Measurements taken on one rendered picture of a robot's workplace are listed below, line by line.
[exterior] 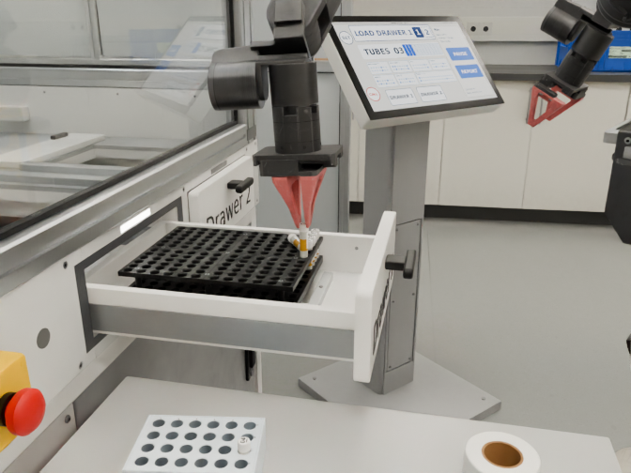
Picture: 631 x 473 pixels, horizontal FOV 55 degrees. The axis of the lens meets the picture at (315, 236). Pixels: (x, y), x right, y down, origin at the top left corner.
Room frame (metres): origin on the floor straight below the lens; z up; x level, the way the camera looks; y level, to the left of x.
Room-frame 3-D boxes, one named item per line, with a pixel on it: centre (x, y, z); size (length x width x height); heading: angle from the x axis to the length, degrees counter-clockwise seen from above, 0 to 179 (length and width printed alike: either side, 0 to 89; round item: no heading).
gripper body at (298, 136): (0.74, 0.02, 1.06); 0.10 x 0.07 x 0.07; 78
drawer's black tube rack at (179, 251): (0.74, 0.12, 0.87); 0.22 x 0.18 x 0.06; 78
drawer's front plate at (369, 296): (0.70, -0.08, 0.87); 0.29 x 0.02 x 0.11; 168
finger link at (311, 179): (0.74, 0.03, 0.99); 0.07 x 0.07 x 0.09; 78
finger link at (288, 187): (0.73, 0.01, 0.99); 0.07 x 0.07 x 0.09; 78
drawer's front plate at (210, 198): (1.08, 0.17, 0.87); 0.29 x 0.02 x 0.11; 168
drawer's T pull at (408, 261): (0.70, -0.11, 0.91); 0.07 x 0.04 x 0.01; 168
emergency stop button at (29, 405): (0.44, 0.25, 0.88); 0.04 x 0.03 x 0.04; 168
